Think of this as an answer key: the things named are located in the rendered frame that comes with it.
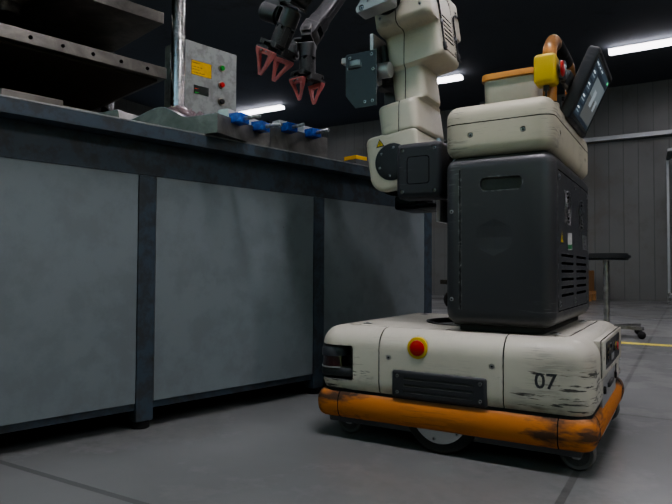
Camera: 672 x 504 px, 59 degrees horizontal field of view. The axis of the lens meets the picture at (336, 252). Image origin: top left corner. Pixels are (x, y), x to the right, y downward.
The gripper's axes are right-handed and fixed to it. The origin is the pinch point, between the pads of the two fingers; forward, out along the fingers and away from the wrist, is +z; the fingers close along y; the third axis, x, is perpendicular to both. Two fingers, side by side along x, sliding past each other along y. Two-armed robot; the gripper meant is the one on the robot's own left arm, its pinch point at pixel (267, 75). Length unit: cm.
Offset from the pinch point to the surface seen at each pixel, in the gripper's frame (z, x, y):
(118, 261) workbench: 59, 6, 36
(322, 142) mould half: 12.6, 2.9, -36.6
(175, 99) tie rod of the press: 22, -78, -42
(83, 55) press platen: 19, -96, -8
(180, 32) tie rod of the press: -5, -89, -43
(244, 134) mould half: 18.3, 2.6, 3.4
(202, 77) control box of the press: 9, -91, -65
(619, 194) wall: -68, 4, -838
